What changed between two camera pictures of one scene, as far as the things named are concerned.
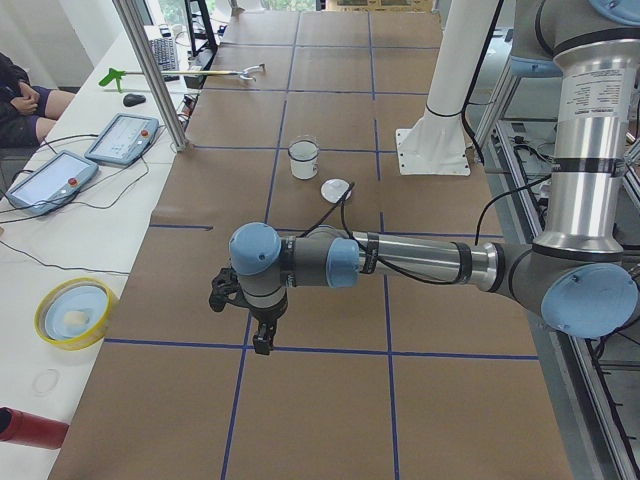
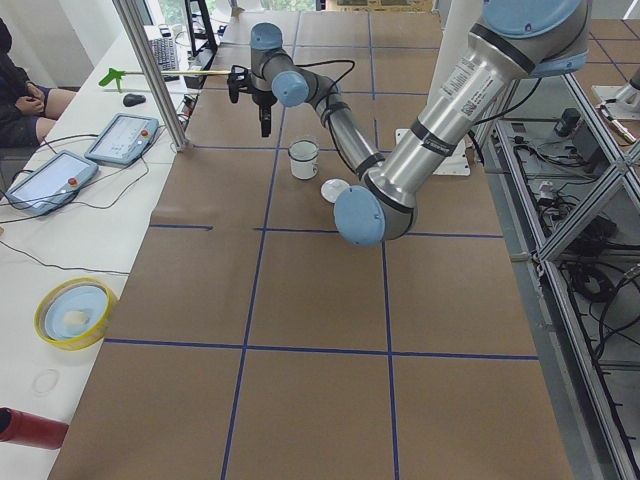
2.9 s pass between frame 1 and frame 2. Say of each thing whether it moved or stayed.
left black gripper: moved
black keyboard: stayed
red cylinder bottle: stayed
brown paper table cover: stayed
